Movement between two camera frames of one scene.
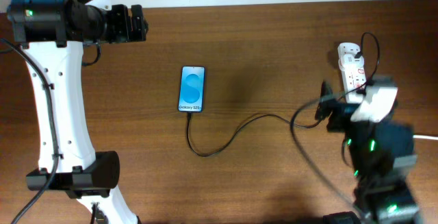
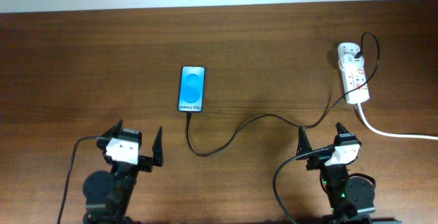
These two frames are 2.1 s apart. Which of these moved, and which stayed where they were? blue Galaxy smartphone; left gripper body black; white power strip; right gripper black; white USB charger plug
Moved: right gripper black; left gripper body black
Stayed: blue Galaxy smartphone; white USB charger plug; white power strip
